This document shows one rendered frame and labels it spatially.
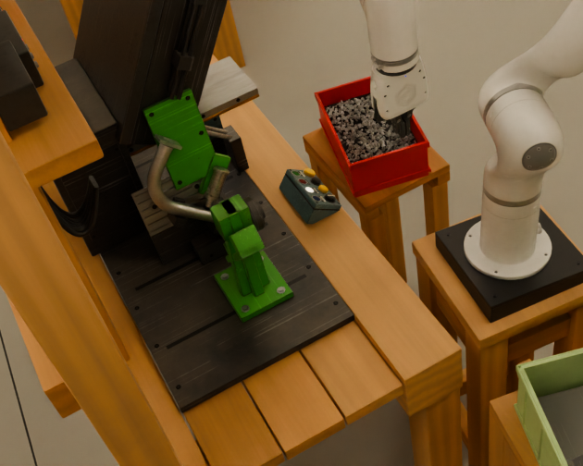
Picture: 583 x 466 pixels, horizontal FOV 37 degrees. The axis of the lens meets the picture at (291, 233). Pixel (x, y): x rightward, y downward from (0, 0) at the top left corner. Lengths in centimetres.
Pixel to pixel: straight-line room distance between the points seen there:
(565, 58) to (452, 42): 241
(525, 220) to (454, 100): 192
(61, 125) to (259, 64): 264
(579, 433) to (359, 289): 54
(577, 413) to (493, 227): 41
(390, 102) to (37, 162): 63
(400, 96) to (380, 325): 52
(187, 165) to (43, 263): 87
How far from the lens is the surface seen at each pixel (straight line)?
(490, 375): 207
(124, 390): 142
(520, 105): 170
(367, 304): 192
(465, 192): 336
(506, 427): 188
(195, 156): 200
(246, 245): 177
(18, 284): 119
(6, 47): 158
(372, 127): 235
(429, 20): 420
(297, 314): 193
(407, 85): 161
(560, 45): 167
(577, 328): 211
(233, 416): 184
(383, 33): 152
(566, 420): 183
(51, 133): 151
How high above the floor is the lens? 244
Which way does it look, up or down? 48 degrees down
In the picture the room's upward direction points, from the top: 14 degrees counter-clockwise
